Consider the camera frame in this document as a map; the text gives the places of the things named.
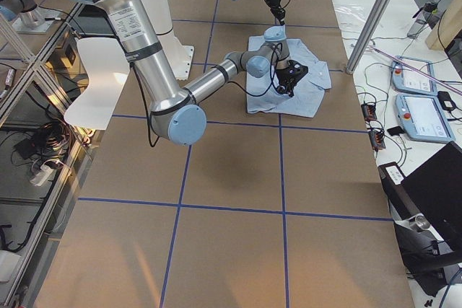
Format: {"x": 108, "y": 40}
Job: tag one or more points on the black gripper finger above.
{"x": 280, "y": 17}
{"x": 290, "y": 89}

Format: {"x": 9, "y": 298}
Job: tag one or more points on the light blue button shirt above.
{"x": 309, "y": 91}

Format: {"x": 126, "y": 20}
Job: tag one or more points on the blue teach pendant far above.
{"x": 406, "y": 80}

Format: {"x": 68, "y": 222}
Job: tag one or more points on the blue teach pendant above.
{"x": 422, "y": 118}
{"x": 406, "y": 80}

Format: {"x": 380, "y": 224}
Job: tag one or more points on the blue teach pendant near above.
{"x": 422, "y": 118}

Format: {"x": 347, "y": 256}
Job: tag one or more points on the white plastic chair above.
{"x": 107, "y": 71}

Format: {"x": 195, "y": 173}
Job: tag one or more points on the black laptop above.
{"x": 433, "y": 189}

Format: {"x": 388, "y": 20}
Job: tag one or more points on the grey aluminium frame post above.
{"x": 369, "y": 28}

